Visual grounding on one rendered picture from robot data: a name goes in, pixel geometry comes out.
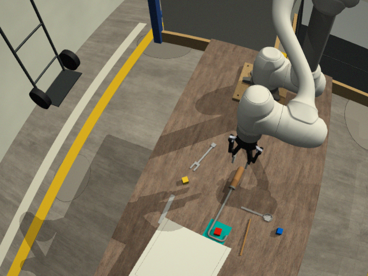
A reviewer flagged red block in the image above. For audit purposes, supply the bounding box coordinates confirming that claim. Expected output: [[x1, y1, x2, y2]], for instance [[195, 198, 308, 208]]
[[214, 227, 222, 236]]

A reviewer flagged blue cube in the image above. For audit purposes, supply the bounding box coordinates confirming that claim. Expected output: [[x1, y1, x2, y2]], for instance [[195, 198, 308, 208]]
[[275, 228, 283, 235]]

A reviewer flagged grey metal spoon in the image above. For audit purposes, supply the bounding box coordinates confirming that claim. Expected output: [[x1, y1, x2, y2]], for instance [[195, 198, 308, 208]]
[[241, 206, 273, 222]]

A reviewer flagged steel hook with wooden handle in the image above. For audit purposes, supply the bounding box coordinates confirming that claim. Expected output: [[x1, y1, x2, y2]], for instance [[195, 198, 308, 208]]
[[207, 166, 244, 242]]

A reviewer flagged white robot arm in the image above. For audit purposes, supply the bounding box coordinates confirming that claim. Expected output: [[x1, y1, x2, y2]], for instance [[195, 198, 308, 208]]
[[236, 0, 360, 148]]

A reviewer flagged grey flat bar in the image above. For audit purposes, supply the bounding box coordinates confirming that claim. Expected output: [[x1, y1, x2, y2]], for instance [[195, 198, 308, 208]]
[[158, 194, 175, 224]]

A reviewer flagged teal square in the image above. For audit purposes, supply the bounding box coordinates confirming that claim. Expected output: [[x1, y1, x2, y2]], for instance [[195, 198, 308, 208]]
[[203, 219, 232, 245]]

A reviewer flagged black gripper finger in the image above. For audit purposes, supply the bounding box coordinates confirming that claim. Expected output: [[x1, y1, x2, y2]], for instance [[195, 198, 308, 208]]
[[244, 145, 263, 169], [228, 134, 242, 163]]

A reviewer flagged grey wrench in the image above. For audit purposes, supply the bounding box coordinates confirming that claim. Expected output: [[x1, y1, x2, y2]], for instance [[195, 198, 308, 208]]
[[190, 143, 216, 171]]

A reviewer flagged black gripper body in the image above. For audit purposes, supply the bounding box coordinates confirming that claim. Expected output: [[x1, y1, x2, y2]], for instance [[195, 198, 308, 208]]
[[235, 135, 258, 151]]

